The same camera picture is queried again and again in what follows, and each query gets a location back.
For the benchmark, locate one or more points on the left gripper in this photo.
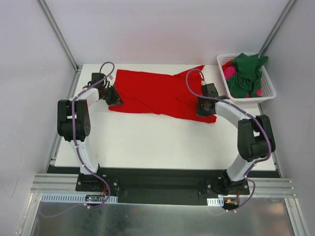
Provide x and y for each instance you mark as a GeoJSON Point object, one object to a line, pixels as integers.
{"type": "Point", "coordinates": [113, 96]}

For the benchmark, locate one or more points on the aluminium frame post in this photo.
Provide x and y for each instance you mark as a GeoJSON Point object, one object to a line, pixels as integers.
{"type": "Point", "coordinates": [289, 6]}
{"type": "Point", "coordinates": [57, 32]}

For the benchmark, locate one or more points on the left white cable duct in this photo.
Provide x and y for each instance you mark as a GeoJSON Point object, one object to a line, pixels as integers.
{"type": "Point", "coordinates": [77, 198]}

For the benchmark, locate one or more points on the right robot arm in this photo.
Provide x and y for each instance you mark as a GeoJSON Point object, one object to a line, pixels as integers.
{"type": "Point", "coordinates": [255, 139]}

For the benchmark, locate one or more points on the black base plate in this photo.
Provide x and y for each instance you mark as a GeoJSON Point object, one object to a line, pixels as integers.
{"type": "Point", "coordinates": [161, 186]}

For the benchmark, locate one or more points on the pink garment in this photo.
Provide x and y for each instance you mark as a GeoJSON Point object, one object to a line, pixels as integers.
{"type": "Point", "coordinates": [229, 70]}

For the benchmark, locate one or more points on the white cable duct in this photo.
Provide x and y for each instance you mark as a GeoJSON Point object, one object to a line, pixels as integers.
{"type": "Point", "coordinates": [215, 202]}
{"type": "Point", "coordinates": [77, 198]}

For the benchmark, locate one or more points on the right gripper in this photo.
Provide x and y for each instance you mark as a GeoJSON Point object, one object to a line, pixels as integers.
{"type": "Point", "coordinates": [204, 107]}

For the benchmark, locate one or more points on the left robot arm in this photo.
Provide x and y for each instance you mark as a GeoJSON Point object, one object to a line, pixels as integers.
{"type": "Point", "coordinates": [74, 124]}

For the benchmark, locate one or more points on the right white cable duct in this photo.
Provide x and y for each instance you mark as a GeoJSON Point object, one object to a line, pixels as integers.
{"type": "Point", "coordinates": [215, 202]}

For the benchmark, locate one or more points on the right aluminium frame post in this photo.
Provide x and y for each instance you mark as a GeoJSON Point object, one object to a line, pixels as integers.
{"type": "Point", "coordinates": [289, 6]}

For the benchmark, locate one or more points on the white plastic basket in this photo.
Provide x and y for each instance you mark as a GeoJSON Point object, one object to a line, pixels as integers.
{"type": "Point", "coordinates": [268, 91]}

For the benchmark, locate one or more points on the left aluminium frame post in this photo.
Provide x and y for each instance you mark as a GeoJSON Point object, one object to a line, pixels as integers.
{"type": "Point", "coordinates": [57, 32]}

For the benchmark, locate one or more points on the red t-shirt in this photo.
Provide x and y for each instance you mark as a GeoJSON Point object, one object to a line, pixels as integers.
{"type": "Point", "coordinates": [160, 94]}

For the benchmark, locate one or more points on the green t-shirt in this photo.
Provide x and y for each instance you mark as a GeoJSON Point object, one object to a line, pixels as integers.
{"type": "Point", "coordinates": [246, 81]}

